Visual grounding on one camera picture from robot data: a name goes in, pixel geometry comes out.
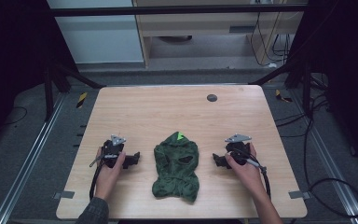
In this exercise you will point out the yellow black striped tape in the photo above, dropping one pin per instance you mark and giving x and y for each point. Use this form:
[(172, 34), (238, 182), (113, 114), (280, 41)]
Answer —
[(282, 97), (81, 100)]

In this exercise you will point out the black curtain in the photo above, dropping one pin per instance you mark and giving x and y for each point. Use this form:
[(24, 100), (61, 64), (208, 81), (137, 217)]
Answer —
[(9, 62), (348, 77)]

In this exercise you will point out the light wooden desk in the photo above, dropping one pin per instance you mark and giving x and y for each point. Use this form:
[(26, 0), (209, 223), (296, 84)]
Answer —
[(199, 25)]

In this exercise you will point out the grey tape piece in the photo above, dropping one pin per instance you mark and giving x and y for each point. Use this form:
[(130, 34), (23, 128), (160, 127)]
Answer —
[(64, 195), (299, 194)]

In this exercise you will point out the person's left hand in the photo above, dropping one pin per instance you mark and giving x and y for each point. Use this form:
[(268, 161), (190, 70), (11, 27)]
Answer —
[(108, 177)]

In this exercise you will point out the black metal stand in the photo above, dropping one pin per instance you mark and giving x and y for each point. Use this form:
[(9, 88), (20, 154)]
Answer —
[(62, 77), (304, 81)]

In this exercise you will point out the white cabinet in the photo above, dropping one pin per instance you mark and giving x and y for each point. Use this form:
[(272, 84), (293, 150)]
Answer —
[(99, 40)]

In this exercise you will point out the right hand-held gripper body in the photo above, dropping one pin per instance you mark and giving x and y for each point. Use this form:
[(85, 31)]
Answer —
[(238, 147)]

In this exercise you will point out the grey round table grommet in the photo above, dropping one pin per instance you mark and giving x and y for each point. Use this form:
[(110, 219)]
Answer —
[(212, 98)]

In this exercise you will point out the person's right hand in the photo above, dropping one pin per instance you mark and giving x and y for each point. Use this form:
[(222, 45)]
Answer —
[(245, 175)]

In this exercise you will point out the black horizontal frame bar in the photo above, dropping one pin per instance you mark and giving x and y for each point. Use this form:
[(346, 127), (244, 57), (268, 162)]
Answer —
[(167, 10)]

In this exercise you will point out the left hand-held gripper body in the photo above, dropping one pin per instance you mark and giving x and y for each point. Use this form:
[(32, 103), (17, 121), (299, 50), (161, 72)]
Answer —
[(112, 148)]

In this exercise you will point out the aluminium floor rail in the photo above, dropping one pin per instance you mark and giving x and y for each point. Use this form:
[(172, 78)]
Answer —
[(28, 161), (332, 165)]

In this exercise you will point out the green fleece pet hoodie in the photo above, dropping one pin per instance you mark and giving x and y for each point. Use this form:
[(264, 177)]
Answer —
[(175, 174)]

